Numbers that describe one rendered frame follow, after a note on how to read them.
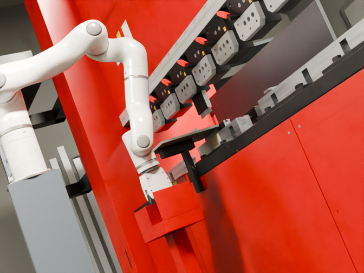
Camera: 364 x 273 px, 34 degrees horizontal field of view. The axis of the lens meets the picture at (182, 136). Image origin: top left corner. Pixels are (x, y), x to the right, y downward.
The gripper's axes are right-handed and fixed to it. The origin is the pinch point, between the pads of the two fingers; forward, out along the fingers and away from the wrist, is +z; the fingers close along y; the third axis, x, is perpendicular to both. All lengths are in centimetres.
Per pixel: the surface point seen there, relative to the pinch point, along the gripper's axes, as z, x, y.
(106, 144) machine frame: -49, -98, -37
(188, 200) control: 0.3, 5.0, -6.1
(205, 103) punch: -34, -7, -41
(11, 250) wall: -38, -356, -37
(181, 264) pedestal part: 19.6, -3.7, 2.8
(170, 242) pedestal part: 11.0, -4.9, 2.1
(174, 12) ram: -72, 3, -40
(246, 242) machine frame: 23.2, 4.5, -21.1
